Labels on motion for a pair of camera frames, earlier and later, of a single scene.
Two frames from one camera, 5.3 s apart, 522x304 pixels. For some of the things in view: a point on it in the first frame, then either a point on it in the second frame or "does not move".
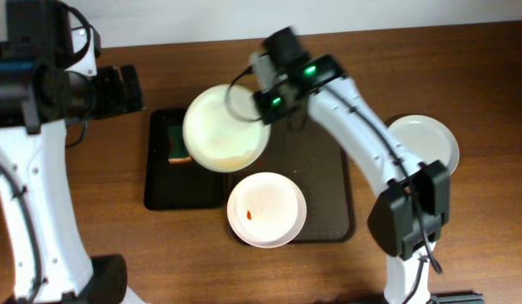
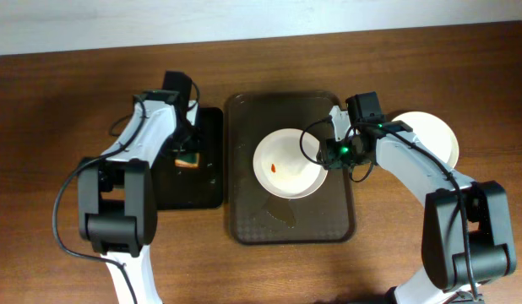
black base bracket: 456,297 does not move
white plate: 266,209 to 285,164
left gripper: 113,89 to 183,149
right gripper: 267,106 to 328,156
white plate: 224,128 to 434,134
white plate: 427,138 does not move
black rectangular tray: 176,186 does not move
